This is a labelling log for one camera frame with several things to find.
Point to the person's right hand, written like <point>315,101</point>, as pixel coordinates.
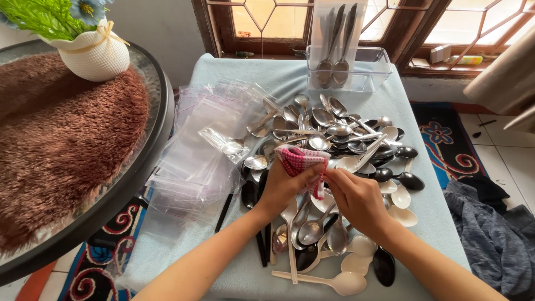
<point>359,202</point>

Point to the person's left hand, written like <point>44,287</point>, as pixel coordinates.
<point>278,188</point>

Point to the red checkered cloth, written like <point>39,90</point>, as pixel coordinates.
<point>299,161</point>

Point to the pile of black plastic spoons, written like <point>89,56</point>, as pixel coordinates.
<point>401,177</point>

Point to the bagged silver spoon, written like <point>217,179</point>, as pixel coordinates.
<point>225,144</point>

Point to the light blue tablecloth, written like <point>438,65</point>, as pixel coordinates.
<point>434,217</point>

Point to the pile of clear plastic bags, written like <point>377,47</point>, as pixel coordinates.
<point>200,167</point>

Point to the pile of silver metal spoons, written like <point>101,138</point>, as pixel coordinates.
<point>330,125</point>

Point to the patterned blue red rug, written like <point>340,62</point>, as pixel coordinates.
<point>447,146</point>

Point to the black cloth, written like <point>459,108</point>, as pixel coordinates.
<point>487,190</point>

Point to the clear plastic container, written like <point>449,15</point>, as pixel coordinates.
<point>368,69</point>

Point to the small green object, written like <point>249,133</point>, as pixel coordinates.
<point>244,54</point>

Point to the round glass table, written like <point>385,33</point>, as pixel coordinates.
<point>138,175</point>

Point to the grey clothing heap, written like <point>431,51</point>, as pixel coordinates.
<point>497,246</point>

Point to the small black stick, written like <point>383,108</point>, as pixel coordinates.
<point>487,123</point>

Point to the bagged spoons standing upright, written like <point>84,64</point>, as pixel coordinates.
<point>336,46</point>

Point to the small white box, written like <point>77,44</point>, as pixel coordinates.
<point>440,53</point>

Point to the yellow green tube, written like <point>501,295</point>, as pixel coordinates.
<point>466,60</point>

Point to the beige curtain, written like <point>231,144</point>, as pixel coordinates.
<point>505,79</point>

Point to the brown furry mat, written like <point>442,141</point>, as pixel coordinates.
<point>62,146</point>

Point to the white knitted-look vase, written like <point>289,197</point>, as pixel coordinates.
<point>96,54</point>

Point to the orange mat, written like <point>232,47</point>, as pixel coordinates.
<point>35,284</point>

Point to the artificial green plant with flowers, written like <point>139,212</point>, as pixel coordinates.
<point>41,19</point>

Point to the brown wooden window frame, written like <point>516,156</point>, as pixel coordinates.
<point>409,37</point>

